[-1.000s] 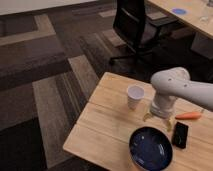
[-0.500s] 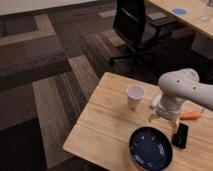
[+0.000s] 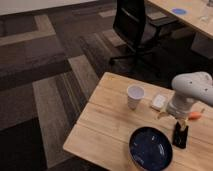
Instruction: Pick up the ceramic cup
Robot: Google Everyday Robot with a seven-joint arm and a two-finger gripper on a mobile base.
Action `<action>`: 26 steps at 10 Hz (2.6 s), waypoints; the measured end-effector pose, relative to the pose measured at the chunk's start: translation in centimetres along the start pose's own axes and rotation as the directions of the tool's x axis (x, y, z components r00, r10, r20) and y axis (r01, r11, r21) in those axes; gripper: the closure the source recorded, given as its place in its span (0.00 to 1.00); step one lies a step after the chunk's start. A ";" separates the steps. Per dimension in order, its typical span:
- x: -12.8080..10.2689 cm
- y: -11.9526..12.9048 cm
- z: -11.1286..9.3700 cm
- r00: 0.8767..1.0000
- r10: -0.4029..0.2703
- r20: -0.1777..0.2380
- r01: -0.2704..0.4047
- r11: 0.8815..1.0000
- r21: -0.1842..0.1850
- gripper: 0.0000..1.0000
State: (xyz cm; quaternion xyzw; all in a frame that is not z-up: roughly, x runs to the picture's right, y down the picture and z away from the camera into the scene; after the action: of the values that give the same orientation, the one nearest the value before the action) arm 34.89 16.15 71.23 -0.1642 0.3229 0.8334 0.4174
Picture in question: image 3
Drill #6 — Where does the black rectangular object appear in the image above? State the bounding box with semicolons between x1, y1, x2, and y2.
172;123;188;149

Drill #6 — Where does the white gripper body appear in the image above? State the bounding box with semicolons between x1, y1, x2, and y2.
166;94;194;118

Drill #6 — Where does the orange carrot toy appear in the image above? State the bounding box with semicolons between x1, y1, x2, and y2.
189;109;205;120

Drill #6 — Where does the blue round coaster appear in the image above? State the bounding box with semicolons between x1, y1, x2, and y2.
172;8;187;15

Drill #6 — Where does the black office chair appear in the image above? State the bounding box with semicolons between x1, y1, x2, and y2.
109;0;174;75

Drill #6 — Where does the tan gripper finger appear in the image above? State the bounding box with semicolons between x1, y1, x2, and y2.
157;112;169;119
179;118;188;129

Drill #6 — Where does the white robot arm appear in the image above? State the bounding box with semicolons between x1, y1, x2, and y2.
158;72;213;128

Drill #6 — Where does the dark blue plate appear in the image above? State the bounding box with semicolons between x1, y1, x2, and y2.
128;127;173;171

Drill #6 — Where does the small white box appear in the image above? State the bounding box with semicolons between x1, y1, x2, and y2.
151;94;167;111

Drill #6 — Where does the clear glass on far table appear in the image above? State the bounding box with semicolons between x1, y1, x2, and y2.
199;14;210;23

